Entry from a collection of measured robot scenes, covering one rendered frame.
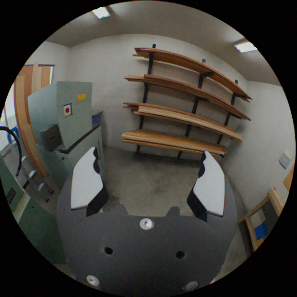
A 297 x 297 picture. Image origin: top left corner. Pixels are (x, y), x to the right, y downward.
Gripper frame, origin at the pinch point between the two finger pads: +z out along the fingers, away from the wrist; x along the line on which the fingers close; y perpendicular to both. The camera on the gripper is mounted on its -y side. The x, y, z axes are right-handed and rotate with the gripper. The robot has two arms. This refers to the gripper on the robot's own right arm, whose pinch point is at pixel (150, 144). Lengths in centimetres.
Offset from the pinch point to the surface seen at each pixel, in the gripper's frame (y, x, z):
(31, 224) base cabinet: 46, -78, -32
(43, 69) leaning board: -103, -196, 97
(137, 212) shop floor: 123, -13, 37
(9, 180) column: 16, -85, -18
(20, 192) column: 28, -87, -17
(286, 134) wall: -18, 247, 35
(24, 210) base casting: 34, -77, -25
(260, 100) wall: -62, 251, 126
